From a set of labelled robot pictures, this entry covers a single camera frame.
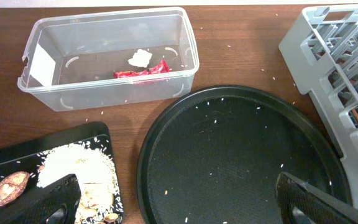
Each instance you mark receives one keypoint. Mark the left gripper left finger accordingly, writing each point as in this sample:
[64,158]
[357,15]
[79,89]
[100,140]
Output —
[55,203]

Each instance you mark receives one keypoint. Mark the white tissue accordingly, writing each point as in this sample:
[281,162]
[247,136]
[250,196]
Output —
[140,59]

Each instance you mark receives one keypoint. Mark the grey dishwasher rack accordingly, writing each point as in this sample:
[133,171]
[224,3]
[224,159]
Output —
[321,53]

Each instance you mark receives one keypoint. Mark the rice pile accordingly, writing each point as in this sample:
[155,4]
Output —
[91,166]

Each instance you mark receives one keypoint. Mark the red snack wrapper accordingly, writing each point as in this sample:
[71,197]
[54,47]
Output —
[162,67]

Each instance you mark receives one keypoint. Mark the clear plastic bin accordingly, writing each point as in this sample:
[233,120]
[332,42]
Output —
[70,59]

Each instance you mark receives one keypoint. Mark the black rectangular tray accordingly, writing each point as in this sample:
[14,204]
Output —
[26,156]

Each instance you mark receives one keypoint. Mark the brown nut shell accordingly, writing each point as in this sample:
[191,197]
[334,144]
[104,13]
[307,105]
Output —
[12,186]

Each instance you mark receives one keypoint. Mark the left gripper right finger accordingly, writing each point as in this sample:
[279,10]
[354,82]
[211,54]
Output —
[300,202]

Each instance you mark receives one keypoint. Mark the black round tray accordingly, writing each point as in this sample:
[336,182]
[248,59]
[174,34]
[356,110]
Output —
[214,155]

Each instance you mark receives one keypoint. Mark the peanut shells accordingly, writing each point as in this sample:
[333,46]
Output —
[96,203]

